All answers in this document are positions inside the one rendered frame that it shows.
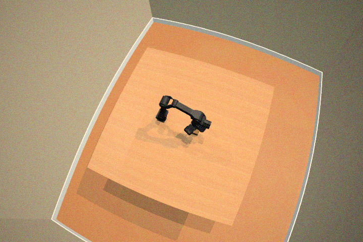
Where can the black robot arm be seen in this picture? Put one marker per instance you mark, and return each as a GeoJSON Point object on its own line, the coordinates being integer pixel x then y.
{"type": "Point", "coordinates": [197, 116]}

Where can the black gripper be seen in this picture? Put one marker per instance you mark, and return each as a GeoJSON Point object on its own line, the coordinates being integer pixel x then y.
{"type": "Point", "coordinates": [190, 128]}

